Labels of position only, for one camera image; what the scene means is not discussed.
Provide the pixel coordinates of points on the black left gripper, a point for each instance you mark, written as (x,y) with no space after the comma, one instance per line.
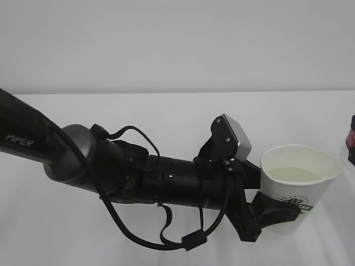
(247,218)

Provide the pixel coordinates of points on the white paper cup green logo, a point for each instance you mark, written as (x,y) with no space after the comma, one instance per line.
(299,175)

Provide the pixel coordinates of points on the Nongfu Spring water bottle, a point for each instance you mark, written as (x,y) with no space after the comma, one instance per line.
(349,141)

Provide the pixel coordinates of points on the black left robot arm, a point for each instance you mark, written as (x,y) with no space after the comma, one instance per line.
(119,172)

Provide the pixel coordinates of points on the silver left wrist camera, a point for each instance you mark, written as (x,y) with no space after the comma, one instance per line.
(229,140)

